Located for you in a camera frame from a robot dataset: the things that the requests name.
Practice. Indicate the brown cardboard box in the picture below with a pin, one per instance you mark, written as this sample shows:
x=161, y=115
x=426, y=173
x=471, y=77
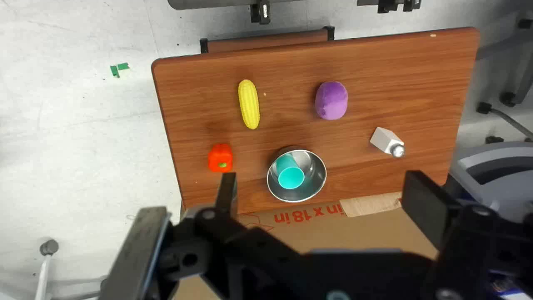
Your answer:
x=373, y=222

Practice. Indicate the black metal frame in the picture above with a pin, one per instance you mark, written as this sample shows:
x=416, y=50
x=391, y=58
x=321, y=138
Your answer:
x=260, y=10

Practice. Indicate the silver metal bowl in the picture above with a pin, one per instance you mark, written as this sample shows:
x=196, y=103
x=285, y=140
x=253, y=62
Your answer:
x=315, y=177

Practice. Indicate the teal plastic cup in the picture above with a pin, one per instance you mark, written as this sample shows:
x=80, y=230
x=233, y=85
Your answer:
x=288, y=172

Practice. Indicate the yellow corn plush toy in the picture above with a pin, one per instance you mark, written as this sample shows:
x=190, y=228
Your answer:
x=248, y=103

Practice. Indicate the black chair base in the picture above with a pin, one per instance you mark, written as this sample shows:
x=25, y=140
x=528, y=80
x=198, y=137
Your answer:
x=518, y=80

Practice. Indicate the purple plush toy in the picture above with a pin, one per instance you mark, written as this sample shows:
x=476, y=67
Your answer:
x=331, y=100

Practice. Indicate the orange plush toy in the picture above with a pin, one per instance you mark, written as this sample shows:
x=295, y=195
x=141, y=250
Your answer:
x=220, y=157

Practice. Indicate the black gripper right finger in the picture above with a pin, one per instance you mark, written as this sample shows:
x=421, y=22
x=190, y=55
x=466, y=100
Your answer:
x=428, y=205

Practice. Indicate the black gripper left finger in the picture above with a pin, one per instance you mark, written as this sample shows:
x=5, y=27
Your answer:
x=226, y=197

